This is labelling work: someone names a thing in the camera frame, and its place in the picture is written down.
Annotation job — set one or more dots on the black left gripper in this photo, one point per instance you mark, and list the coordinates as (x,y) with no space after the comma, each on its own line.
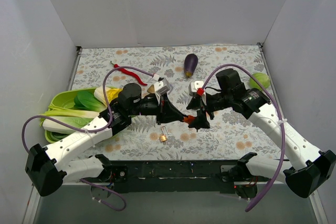
(161,109)

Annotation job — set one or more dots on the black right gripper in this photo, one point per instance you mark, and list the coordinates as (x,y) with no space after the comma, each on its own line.
(200,106)

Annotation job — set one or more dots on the orange padlock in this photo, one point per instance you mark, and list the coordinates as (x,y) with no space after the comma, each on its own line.
(189,119)

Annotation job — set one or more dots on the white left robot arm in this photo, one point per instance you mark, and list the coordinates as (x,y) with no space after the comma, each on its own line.
(50,166)

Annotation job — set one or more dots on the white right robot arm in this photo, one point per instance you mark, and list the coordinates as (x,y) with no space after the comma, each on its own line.
(303,167)

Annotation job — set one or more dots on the small brass padlock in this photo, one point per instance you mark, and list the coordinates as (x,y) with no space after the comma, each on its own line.
(163,137)

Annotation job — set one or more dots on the purple eggplant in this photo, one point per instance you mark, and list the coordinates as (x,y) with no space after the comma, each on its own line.
(190,64)

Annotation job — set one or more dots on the red chili pepper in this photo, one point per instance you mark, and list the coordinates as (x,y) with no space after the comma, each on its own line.
(129,73)

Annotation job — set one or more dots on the green bok choy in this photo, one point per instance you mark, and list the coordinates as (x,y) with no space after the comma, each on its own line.
(81,104)

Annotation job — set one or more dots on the green tray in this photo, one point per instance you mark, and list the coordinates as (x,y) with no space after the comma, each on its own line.
(54,137)

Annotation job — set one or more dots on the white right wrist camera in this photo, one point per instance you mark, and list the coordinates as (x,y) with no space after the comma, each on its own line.
(196,87)

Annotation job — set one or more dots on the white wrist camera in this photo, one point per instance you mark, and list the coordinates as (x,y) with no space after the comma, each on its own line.
(196,87)
(162,87)

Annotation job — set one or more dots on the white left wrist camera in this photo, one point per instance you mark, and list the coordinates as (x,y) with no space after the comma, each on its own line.
(162,87)

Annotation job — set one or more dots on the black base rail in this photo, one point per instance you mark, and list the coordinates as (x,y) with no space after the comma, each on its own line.
(172,176)

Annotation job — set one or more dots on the aluminium frame rail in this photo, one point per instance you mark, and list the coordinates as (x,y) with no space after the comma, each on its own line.
(318,209)

